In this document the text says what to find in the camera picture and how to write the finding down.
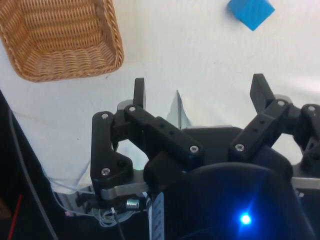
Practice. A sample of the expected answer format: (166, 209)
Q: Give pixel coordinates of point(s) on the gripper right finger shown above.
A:
(260, 130)

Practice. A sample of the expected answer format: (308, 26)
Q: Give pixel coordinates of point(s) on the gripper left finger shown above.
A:
(102, 145)

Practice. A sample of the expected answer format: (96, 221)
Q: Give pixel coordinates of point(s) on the blue cube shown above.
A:
(251, 11)

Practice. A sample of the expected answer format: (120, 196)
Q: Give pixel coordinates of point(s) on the wicker basket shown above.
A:
(62, 60)

